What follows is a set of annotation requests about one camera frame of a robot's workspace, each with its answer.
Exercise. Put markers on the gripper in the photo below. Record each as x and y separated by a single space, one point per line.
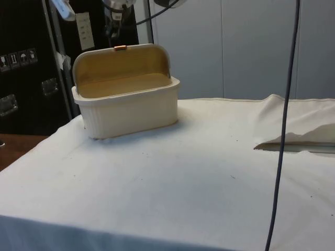
113 27

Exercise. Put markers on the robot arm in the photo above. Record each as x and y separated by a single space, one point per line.
128 2

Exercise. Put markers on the rounded box lid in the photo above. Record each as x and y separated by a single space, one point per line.
117 64

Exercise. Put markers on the white plastic bar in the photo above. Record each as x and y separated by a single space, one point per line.
64 9

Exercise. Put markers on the cream box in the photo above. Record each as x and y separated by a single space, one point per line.
125 117

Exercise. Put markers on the black cabinet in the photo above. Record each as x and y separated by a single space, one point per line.
26 91

